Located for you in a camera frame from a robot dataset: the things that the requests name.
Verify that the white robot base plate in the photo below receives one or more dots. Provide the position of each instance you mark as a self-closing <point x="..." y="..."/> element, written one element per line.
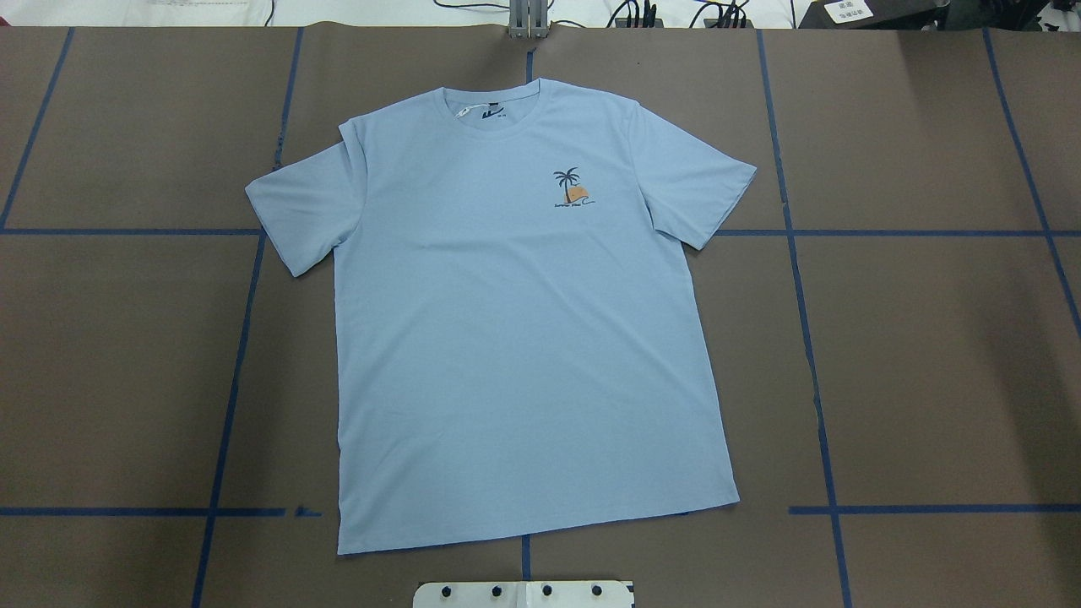
<point x="544" y="593"/>

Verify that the aluminium frame post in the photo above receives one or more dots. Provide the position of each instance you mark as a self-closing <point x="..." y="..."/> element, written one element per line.
<point x="528" y="19"/>

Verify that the light blue t-shirt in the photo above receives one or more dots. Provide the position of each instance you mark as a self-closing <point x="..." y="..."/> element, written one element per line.
<point x="519" y="346"/>

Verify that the black box with label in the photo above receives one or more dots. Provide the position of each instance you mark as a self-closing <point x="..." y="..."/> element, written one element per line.
<point x="872" y="15"/>

